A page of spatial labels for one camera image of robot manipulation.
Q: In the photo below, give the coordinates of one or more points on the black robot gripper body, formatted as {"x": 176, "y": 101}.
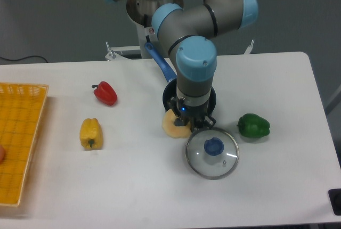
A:
{"x": 202, "y": 115}

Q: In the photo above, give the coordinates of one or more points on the plain tan donut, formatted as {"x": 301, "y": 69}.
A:
{"x": 173, "y": 131}

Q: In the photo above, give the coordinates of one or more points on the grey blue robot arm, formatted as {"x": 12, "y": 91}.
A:
{"x": 186, "y": 36}

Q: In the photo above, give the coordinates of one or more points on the glass lid with blue knob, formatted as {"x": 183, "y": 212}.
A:
{"x": 212, "y": 153}

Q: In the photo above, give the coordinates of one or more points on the green bell pepper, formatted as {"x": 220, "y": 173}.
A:
{"x": 253, "y": 126}

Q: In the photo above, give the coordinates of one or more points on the red bell pepper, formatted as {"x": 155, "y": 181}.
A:
{"x": 105, "y": 93}

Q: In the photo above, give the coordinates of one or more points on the yellow bell pepper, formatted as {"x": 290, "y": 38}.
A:
{"x": 91, "y": 134}

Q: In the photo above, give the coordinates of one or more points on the yellow woven basket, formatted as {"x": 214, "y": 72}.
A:
{"x": 22, "y": 106}

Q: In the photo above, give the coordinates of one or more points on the black device at table corner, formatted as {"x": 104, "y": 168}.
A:
{"x": 335, "y": 197}

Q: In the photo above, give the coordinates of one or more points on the dark blue pot with handle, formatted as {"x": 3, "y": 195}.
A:
{"x": 170, "y": 75}

